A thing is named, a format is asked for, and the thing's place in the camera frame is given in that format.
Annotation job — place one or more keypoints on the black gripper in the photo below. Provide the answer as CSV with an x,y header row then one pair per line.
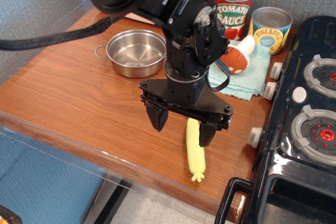
x,y
194,100

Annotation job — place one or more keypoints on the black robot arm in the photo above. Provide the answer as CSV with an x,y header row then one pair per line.
x,y
193,43

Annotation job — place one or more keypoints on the yellow plush spoon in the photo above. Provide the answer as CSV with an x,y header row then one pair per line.
x,y
195,153

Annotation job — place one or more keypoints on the plush brown mushroom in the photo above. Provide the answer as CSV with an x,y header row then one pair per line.
x,y
237,59

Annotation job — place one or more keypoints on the small steel pot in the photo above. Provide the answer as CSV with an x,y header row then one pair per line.
x,y
134,53

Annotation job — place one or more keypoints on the black toy stove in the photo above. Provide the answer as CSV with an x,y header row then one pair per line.
x,y
294,169

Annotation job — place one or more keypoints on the pineapple can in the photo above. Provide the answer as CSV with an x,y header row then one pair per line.
x,y
270,27

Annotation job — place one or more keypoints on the tomato sauce can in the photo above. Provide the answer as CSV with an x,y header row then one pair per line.
x,y
233,15

